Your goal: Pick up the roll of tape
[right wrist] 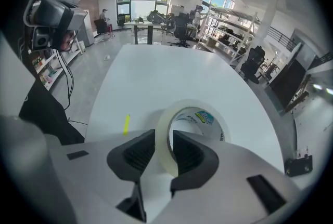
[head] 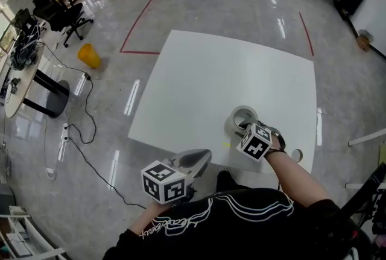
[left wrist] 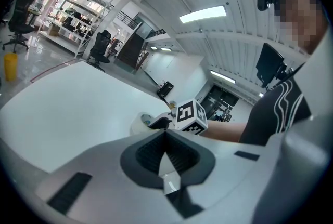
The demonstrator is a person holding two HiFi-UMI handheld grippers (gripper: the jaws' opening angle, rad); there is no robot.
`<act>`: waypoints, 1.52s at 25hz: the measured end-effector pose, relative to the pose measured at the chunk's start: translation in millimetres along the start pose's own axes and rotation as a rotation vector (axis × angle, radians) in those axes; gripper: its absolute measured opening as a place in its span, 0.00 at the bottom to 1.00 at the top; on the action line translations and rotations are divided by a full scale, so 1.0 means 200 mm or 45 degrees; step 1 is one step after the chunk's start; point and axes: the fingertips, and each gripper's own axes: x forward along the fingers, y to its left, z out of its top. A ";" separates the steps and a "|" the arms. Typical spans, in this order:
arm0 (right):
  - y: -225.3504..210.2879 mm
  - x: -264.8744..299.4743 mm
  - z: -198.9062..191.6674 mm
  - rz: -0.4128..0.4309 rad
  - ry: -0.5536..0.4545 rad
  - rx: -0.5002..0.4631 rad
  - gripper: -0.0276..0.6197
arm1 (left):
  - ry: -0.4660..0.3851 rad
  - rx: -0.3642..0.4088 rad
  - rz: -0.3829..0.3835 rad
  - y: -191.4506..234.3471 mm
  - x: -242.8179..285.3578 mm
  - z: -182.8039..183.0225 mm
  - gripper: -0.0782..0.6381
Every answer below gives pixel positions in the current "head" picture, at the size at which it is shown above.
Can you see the white cube shelf unit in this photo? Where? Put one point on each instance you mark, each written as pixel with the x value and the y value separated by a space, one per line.
pixel 27 234

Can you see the black office chair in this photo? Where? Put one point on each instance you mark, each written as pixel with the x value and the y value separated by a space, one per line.
pixel 64 16
pixel 25 20

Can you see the yellow waste bin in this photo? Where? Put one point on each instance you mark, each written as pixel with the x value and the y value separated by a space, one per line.
pixel 90 56

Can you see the person's left forearm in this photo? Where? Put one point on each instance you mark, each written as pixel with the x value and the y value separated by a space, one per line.
pixel 149 218

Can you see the round white table black base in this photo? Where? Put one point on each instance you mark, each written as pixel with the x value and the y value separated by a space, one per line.
pixel 22 87

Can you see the black inline power brick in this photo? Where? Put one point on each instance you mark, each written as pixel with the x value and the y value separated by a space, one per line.
pixel 87 76

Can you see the white square table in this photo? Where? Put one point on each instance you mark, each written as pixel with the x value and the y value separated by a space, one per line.
pixel 217 84

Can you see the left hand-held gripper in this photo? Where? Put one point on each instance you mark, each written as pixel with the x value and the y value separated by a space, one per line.
pixel 163 183

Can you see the white metal table leg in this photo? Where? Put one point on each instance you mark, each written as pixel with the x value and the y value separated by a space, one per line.
pixel 366 138
pixel 359 185

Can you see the person's black printed t-shirt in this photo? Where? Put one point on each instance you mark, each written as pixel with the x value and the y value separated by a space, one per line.
pixel 229 228

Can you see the small cardboard box with bag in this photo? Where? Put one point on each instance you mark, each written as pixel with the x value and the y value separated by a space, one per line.
pixel 365 41

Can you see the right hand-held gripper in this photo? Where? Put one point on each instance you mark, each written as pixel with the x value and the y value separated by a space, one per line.
pixel 256 142

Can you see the person's right forearm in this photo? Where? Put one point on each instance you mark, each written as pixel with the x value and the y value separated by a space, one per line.
pixel 295 177

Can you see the white power strip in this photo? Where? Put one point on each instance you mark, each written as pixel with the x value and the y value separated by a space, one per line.
pixel 65 131

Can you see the clear tape roll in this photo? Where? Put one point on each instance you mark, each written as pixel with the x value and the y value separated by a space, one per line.
pixel 233 115

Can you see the small black device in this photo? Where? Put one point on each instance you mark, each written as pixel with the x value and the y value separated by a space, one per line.
pixel 14 85

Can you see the person's leg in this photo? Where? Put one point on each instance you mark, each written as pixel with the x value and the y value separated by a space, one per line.
pixel 227 182

